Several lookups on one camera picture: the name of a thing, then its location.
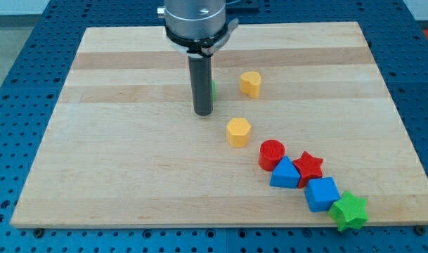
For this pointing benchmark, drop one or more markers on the red star block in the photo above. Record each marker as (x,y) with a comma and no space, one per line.
(309,167)

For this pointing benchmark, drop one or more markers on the green block behind tool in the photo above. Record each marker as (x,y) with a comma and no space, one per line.
(213,91)

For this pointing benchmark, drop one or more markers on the yellow heart block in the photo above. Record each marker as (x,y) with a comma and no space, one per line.
(250,83)

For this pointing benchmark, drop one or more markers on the green star block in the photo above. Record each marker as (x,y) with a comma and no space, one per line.
(349,212)

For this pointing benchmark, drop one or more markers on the wooden board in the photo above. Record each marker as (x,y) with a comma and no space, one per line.
(124,148)

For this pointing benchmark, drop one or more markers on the blue perforated table plate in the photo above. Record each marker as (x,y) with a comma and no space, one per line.
(31,88)

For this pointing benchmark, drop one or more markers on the blue triangle block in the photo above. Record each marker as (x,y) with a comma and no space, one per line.
(285,174)

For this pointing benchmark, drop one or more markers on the blue cube block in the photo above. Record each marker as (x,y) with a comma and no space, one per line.
(321,194)

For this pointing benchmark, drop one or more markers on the red cylinder block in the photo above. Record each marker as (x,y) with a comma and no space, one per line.
(270,154)

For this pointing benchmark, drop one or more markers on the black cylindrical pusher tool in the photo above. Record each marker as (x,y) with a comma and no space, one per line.
(201,83)

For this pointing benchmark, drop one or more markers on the yellow hexagon block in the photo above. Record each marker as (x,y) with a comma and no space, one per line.
(238,132)

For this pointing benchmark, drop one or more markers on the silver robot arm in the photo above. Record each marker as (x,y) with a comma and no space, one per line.
(196,28)

